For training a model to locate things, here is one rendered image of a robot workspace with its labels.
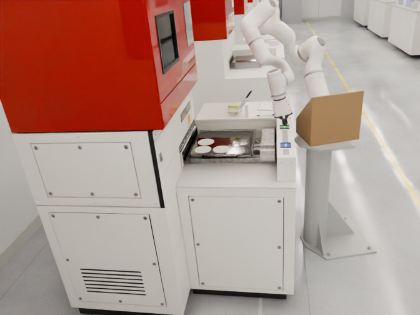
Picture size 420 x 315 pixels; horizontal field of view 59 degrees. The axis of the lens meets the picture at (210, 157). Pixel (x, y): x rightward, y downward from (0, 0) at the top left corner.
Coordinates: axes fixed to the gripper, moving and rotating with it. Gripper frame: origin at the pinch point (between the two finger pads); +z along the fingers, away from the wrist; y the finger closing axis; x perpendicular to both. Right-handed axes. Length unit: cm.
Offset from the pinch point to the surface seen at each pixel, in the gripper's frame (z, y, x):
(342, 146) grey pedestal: 24.2, 30.0, 2.4
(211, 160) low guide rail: 6.3, -44.8, -19.0
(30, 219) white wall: 42, -220, 15
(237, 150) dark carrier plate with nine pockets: 3.6, -28.6, -18.3
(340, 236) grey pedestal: 104, 20, 19
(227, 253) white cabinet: 53, -45, -46
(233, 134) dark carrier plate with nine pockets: 2.7, -33.1, 5.6
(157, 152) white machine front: -24, -54, -65
